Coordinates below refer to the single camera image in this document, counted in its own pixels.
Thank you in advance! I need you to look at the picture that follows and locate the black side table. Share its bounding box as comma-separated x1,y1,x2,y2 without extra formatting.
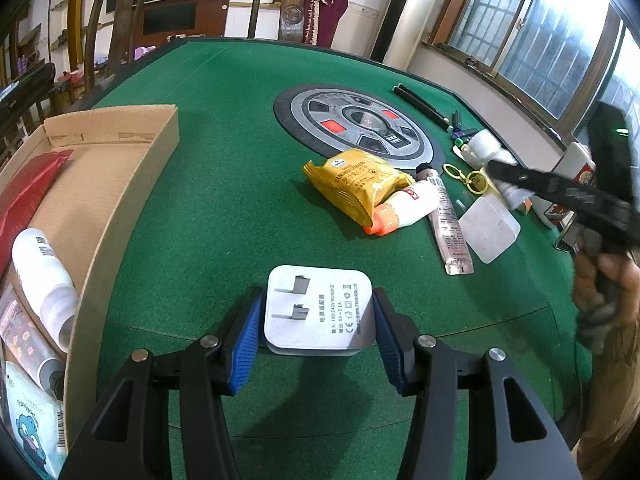
0,62,57,128

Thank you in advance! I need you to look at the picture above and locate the cardboard box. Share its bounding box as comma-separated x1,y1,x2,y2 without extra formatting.
0,104,180,461

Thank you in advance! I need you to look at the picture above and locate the round grey table centre panel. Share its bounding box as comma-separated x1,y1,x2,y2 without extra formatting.
274,84,446,173

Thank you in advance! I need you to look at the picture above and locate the black stick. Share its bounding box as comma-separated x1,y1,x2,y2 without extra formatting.
397,83,452,128
392,85,448,132

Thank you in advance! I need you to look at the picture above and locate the white plastic bottle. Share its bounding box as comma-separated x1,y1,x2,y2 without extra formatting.
11,228,80,352

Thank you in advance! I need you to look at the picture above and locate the yellow cracker packet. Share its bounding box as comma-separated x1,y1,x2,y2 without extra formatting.
302,149,415,227

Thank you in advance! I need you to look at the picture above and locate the barred window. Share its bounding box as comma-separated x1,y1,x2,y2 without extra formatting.
430,0,640,136

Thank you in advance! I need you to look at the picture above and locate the white red liquor box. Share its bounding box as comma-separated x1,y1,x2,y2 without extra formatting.
530,141,598,231

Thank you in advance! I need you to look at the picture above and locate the person's right hand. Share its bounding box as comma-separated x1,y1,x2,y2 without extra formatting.
572,252,640,356

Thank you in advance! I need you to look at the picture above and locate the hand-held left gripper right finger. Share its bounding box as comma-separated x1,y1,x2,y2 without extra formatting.
371,287,583,480

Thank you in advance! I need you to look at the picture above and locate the yellow keychain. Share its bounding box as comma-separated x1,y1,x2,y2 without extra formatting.
442,161,490,196

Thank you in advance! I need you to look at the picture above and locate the dark wooden chair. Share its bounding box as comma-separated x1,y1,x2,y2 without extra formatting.
82,0,156,96

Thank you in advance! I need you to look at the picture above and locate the red foil packet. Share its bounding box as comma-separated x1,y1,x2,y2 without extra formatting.
0,150,75,273

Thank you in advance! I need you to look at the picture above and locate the silver tube black cap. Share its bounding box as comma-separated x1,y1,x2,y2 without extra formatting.
415,162,475,276

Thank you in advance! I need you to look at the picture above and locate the white tube orange cap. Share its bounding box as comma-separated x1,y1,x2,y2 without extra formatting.
364,180,441,237

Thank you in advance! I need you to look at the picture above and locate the wooden chair with cloth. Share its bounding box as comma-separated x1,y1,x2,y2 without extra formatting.
246,0,348,47

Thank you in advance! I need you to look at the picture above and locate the maroon fringed cloth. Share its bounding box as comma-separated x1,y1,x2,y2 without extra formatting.
306,0,349,47

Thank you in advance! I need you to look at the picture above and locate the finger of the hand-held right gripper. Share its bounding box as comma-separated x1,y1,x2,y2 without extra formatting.
486,159,631,231

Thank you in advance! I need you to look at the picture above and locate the blue cartoon tissue packet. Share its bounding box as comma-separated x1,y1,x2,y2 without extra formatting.
4,360,68,478

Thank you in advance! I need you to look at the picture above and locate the white long packet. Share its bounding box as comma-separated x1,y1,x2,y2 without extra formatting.
452,140,535,216

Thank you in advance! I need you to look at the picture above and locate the white two-port charger plug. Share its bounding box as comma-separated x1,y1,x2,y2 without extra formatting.
264,264,376,357

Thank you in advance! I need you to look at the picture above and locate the person's right forearm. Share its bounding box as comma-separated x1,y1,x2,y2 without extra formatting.
575,325,640,466

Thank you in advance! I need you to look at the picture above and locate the white square charger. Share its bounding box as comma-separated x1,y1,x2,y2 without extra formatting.
457,195,521,264

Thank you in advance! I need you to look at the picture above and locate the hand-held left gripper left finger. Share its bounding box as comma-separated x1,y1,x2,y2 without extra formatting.
59,286,266,480

